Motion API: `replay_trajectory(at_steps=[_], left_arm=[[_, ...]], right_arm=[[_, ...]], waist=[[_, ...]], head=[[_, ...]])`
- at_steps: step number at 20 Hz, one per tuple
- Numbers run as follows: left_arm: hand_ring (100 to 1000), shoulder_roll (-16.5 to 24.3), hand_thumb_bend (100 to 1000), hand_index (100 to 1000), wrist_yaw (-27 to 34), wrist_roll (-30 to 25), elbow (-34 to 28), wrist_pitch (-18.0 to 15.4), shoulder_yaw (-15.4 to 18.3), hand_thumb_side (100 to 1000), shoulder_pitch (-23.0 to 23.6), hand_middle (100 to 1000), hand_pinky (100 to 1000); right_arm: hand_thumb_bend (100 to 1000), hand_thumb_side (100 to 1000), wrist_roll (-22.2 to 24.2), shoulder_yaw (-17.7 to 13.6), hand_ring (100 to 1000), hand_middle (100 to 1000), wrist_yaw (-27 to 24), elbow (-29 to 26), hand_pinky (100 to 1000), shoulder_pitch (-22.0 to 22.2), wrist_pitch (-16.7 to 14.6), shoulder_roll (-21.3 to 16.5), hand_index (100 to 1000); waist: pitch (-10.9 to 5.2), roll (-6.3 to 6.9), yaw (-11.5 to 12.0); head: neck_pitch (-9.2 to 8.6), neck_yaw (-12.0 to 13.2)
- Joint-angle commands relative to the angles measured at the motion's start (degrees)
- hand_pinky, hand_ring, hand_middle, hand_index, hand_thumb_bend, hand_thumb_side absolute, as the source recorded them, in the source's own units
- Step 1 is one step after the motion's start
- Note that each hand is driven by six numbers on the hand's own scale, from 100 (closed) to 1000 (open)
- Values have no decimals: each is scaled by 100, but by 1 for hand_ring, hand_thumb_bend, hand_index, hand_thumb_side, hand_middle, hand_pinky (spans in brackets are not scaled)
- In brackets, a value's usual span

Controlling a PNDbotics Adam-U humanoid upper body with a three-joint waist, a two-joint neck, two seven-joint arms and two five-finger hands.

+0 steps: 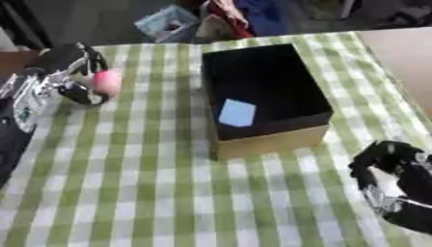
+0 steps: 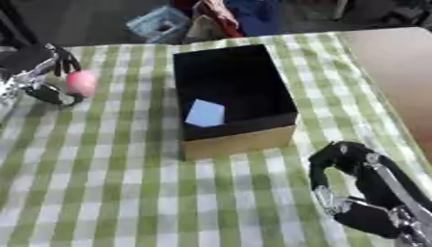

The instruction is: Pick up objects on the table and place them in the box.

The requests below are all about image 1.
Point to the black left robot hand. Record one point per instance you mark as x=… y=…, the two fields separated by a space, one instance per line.
x=63 y=58

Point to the red cloth bag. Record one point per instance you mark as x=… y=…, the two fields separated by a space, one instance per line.
x=230 y=16

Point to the pale blue bin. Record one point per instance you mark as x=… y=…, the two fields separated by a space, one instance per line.
x=167 y=25

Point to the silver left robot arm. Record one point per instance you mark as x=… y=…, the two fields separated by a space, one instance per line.
x=28 y=96

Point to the tan cardboard box black inside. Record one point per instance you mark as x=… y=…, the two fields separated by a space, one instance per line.
x=264 y=96

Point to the blue cloth bag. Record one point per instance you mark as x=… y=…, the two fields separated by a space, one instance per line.
x=263 y=16

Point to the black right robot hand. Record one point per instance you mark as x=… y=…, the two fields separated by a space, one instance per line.
x=394 y=160

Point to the pink round toy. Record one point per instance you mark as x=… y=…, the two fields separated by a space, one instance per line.
x=107 y=82

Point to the pale blue paper card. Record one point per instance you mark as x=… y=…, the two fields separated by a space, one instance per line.
x=237 y=112

